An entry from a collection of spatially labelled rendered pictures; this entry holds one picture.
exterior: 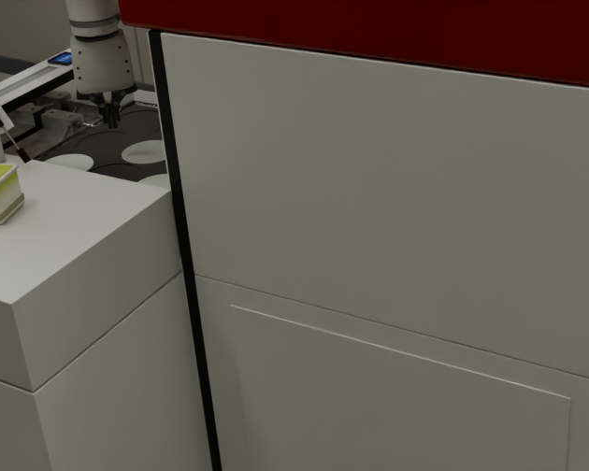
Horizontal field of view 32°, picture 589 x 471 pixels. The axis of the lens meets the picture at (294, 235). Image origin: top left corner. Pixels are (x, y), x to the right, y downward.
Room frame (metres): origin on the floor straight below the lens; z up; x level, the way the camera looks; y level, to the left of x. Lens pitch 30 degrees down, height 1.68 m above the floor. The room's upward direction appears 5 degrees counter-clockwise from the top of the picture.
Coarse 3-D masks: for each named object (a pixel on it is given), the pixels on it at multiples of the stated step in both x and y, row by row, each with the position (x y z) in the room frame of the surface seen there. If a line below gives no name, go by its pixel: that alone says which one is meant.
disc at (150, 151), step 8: (136, 144) 1.77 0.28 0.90; (144, 144) 1.77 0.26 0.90; (152, 144) 1.76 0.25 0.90; (160, 144) 1.76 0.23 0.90; (128, 152) 1.73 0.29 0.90; (136, 152) 1.73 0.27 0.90; (144, 152) 1.73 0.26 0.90; (152, 152) 1.73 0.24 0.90; (160, 152) 1.72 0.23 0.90; (128, 160) 1.70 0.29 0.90; (136, 160) 1.70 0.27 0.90; (144, 160) 1.70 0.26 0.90; (152, 160) 1.69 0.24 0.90; (160, 160) 1.69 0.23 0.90
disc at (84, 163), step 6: (60, 156) 1.74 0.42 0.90; (66, 156) 1.74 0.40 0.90; (72, 156) 1.74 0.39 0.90; (78, 156) 1.74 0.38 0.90; (84, 156) 1.73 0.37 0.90; (48, 162) 1.72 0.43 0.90; (54, 162) 1.72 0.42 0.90; (60, 162) 1.72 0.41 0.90; (66, 162) 1.72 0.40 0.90; (72, 162) 1.71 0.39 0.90; (78, 162) 1.71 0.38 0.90; (84, 162) 1.71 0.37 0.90; (90, 162) 1.71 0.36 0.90; (78, 168) 1.68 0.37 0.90; (84, 168) 1.68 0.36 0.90
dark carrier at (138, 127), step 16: (128, 112) 1.93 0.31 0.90; (144, 112) 1.92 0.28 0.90; (96, 128) 1.86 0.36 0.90; (112, 128) 1.85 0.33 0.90; (128, 128) 1.85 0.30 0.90; (144, 128) 1.84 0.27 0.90; (160, 128) 1.84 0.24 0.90; (80, 144) 1.79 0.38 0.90; (96, 144) 1.79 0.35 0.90; (112, 144) 1.78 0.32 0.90; (128, 144) 1.77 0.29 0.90; (96, 160) 1.71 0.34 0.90; (112, 160) 1.71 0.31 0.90; (112, 176) 1.64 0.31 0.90; (128, 176) 1.64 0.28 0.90; (144, 176) 1.63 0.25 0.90
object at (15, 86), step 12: (24, 72) 2.04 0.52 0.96; (36, 72) 2.04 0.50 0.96; (48, 72) 2.04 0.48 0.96; (60, 72) 2.02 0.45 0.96; (0, 84) 1.98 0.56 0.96; (12, 84) 1.98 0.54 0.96; (24, 84) 1.98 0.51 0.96; (36, 84) 1.97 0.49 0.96; (0, 96) 1.93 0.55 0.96; (12, 96) 1.91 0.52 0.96
